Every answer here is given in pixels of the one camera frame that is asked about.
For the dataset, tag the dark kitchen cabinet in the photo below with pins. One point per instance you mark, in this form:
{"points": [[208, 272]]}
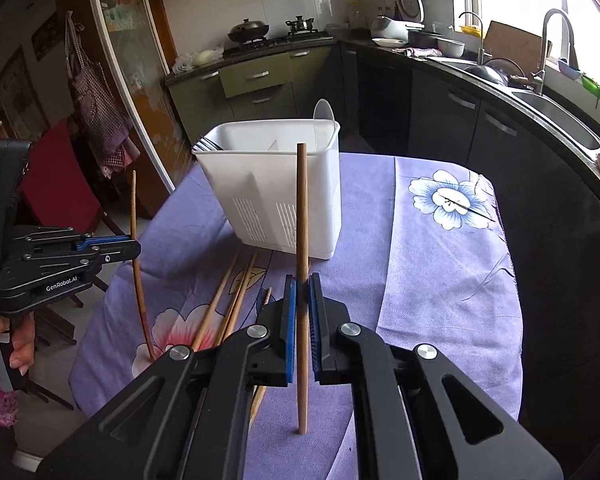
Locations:
{"points": [[445, 125]]}

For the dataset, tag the small black faucet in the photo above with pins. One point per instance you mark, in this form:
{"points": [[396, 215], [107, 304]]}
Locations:
{"points": [[481, 52]]}

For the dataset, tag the checkered apron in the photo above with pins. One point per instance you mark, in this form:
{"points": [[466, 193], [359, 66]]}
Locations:
{"points": [[92, 95]]}

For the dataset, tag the person's left hand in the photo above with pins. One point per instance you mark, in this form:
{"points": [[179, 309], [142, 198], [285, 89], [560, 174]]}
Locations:
{"points": [[22, 345]]}

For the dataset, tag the wall picture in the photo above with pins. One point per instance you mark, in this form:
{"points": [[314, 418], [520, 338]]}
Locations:
{"points": [[46, 36]]}

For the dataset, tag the red wooden chair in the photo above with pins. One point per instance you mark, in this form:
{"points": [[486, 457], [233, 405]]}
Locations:
{"points": [[55, 180]]}

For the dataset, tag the green kitchen cabinet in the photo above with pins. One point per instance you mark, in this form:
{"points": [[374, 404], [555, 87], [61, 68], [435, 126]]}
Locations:
{"points": [[260, 77]]}

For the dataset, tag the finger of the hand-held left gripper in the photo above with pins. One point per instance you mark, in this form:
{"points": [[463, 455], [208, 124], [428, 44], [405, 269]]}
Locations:
{"points": [[120, 251], [100, 243]]}

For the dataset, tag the purple floral tablecloth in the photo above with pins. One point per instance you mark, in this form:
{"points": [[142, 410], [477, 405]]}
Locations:
{"points": [[430, 280]]}

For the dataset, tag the black inner cooker pot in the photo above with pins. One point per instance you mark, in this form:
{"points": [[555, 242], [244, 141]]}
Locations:
{"points": [[422, 38]]}

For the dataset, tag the steel kitchen sink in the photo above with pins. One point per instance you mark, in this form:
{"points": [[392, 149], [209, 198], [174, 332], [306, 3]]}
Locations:
{"points": [[555, 110]]}

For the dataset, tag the brown wooden chopstick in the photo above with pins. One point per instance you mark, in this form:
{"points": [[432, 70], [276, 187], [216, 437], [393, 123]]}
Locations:
{"points": [[237, 295], [266, 300], [302, 210], [215, 305], [245, 290], [139, 285]]}

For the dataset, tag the white bowl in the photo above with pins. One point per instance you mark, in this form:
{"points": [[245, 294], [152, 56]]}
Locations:
{"points": [[451, 48]]}

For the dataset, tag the wooden cutting board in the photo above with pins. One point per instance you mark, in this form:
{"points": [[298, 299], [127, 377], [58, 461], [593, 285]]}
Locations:
{"points": [[512, 42]]}

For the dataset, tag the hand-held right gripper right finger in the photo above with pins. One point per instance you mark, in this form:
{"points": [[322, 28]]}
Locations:
{"points": [[314, 330]]}

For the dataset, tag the white plate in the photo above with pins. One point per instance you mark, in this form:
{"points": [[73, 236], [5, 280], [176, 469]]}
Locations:
{"points": [[385, 42]]}

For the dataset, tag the gas stove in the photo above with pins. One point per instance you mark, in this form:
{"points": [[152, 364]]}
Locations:
{"points": [[280, 41]]}

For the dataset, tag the white plastic spoon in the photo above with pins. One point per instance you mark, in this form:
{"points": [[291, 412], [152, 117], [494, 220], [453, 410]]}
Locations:
{"points": [[324, 110]]}

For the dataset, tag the white plastic bag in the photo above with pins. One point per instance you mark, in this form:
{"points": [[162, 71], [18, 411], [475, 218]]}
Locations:
{"points": [[200, 57]]}

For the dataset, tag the black wok with lid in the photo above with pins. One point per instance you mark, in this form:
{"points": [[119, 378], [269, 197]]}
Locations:
{"points": [[248, 30]]}

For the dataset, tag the small steel pot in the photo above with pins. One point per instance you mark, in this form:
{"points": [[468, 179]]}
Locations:
{"points": [[300, 25]]}

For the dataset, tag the dark wok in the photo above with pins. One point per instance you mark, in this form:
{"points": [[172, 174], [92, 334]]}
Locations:
{"points": [[485, 72]]}

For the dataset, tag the white rice cooker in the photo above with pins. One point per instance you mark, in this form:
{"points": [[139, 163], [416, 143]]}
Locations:
{"points": [[387, 27]]}

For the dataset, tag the tall steel faucet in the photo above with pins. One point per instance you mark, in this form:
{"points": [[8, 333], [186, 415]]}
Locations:
{"points": [[544, 60]]}

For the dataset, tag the glass sliding door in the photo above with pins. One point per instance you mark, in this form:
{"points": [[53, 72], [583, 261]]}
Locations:
{"points": [[130, 60]]}

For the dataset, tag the white plastic utensil holder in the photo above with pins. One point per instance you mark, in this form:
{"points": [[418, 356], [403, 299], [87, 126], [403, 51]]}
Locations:
{"points": [[270, 195]]}

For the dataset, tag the pink dish cloth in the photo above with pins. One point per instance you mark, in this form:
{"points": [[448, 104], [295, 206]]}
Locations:
{"points": [[422, 52]]}

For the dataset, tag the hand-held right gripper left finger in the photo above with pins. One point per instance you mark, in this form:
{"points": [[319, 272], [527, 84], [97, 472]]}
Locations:
{"points": [[290, 330]]}

